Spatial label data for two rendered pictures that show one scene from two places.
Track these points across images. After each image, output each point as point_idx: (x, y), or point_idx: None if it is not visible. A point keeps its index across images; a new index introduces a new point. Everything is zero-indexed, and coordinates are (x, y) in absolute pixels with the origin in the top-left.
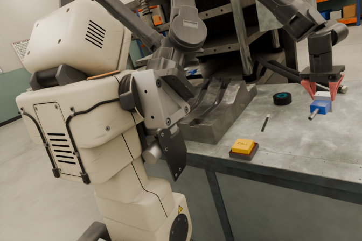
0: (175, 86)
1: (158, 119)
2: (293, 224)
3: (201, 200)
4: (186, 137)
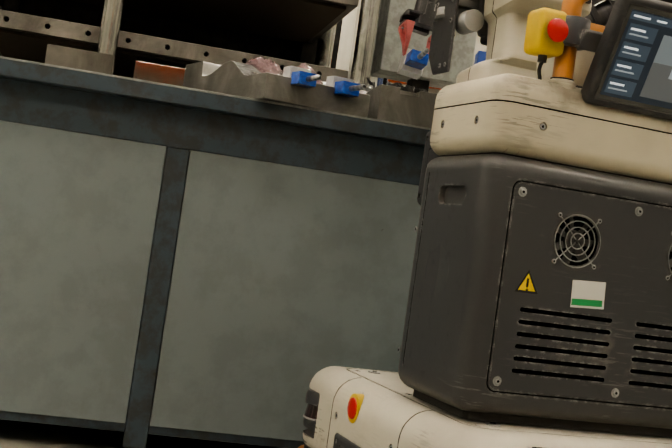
0: None
1: None
2: None
3: (397, 279)
4: (425, 124)
